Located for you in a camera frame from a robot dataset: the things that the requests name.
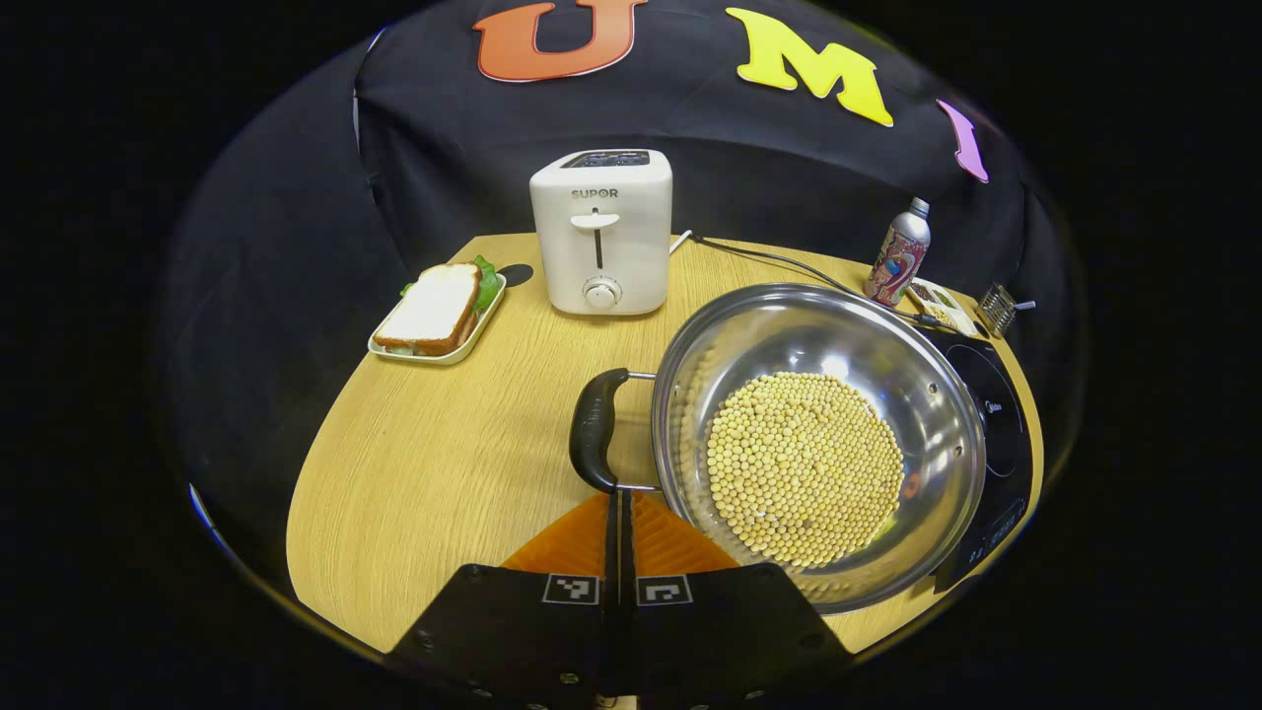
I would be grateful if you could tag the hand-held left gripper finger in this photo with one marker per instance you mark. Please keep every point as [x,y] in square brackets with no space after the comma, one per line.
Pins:
[627,592]
[611,592]

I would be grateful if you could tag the heap of yellow soybeans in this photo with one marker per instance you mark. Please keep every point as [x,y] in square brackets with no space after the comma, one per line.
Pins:
[804,468]

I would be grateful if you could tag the black induction cooktop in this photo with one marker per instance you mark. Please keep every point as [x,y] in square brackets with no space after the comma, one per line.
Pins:
[1001,434]

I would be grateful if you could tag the pale green rectangular tray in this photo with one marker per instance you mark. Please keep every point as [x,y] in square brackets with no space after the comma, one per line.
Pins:
[475,338]

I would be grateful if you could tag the black table grommet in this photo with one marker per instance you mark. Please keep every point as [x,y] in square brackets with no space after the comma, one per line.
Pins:
[518,274]

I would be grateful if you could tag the sandwich with lettuce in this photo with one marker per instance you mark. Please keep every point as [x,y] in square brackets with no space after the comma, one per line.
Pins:
[429,306]

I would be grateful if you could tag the white toaster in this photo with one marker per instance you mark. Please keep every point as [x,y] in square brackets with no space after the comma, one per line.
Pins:
[601,247]

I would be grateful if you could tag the white divided dish of grains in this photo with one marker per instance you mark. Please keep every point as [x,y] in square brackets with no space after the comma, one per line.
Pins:
[937,296]

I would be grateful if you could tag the printed metal bottle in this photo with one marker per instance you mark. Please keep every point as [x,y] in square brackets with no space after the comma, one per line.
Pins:
[899,256]

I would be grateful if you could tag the black backdrop cloth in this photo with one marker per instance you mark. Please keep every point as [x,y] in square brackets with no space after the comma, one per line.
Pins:
[444,148]

